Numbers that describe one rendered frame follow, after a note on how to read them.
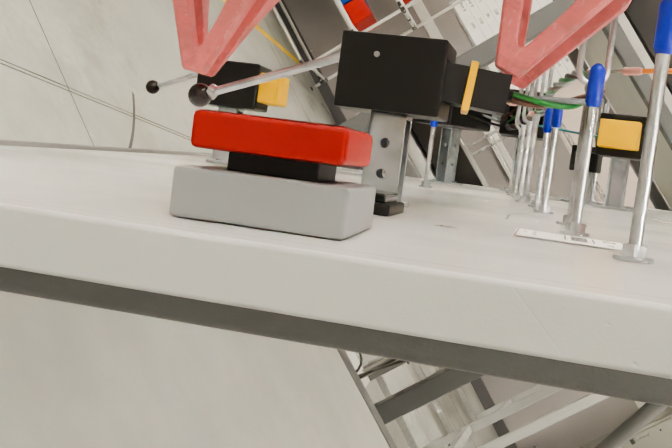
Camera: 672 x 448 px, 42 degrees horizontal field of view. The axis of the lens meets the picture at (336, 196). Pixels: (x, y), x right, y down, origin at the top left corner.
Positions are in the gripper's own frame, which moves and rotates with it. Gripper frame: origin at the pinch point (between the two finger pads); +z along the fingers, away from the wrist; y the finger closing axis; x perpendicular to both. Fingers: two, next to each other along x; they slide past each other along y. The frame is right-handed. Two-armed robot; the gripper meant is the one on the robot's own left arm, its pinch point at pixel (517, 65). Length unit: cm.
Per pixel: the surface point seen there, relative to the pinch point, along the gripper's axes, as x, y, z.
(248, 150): 3.3, -23.1, 8.1
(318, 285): -1.3, -26.4, 9.7
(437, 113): 1.9, -3.9, 4.3
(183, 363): 18, 32, 38
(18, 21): 177, 208, 45
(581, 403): -53, 298, 75
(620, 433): -29, 76, 31
